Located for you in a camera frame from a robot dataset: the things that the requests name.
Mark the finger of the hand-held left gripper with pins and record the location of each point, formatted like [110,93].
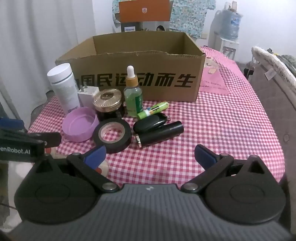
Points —
[50,139]
[10,125]

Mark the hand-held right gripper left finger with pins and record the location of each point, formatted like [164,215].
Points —
[96,157]

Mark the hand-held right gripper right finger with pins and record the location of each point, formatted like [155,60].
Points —
[203,157]

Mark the black tape roll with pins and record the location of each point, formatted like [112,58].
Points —
[111,148]

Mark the purple plastic bowl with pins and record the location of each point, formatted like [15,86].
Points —
[78,134]

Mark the black cylinder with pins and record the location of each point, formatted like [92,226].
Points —
[159,134]

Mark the white cylindrical bottle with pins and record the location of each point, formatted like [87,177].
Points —
[62,88]

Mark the black car key fob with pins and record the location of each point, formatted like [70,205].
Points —
[144,124]

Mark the dark jar with gold lid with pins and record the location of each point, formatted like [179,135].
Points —
[107,98]

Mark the green dropper bottle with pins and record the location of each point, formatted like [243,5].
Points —
[133,99]

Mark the small green tube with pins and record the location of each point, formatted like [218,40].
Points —
[152,110]

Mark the brown cardboard box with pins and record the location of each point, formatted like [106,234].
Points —
[104,64]

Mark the red checkered tablecloth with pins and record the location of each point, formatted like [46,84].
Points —
[208,127]

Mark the white charger plug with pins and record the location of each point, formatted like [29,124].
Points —
[87,97]

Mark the white curtain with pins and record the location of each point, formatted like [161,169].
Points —
[46,34]

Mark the white water dispenser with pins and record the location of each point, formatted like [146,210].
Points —
[229,49]

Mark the white fuzzy sofa cover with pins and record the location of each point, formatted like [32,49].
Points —
[272,62]

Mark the dark cloth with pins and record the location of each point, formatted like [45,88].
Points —
[286,60]

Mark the blue patterned hanging cloth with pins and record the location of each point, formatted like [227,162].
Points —
[189,18]

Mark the printed appliance box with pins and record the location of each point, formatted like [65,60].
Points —
[152,26]

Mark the orange box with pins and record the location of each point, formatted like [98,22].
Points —
[143,10]

